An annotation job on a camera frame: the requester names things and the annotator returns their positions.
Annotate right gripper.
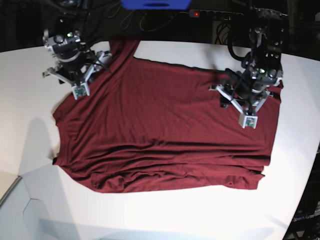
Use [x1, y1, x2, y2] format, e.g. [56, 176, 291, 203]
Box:
[42, 51, 112, 86]

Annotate black cables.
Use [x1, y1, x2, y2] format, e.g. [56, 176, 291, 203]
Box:
[119, 9, 176, 33]

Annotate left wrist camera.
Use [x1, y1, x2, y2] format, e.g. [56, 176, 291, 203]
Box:
[238, 113, 258, 129]

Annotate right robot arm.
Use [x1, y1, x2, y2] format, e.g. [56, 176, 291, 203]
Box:
[42, 0, 108, 88]

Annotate maroon t-shirt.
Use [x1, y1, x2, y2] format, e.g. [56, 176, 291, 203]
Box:
[53, 38, 282, 193]

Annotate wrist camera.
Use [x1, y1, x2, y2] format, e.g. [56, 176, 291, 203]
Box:
[71, 82, 90, 100]
[238, 113, 258, 129]

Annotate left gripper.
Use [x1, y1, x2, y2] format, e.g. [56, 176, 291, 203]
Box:
[208, 68, 274, 117]

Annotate black power strip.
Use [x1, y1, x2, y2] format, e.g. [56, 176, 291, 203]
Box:
[188, 9, 244, 21]

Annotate blue box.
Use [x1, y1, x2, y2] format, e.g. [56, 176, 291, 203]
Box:
[120, 0, 191, 10]

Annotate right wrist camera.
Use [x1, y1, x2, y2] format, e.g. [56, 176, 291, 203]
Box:
[71, 82, 90, 100]

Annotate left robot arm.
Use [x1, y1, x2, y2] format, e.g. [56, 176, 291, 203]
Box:
[209, 4, 287, 117]

